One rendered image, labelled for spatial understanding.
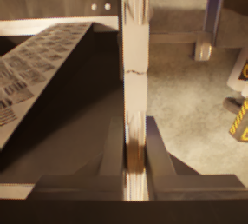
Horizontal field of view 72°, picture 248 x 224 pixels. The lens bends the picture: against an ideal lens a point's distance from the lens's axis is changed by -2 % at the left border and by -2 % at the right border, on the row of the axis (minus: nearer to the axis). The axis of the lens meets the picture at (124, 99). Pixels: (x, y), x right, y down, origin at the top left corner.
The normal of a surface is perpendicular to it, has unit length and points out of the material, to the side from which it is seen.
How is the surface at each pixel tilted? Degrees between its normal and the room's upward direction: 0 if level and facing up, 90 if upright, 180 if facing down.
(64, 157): 90
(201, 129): 0
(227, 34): 0
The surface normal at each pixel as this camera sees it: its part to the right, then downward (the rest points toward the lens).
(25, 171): -0.03, -0.90
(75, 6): -0.02, 0.44
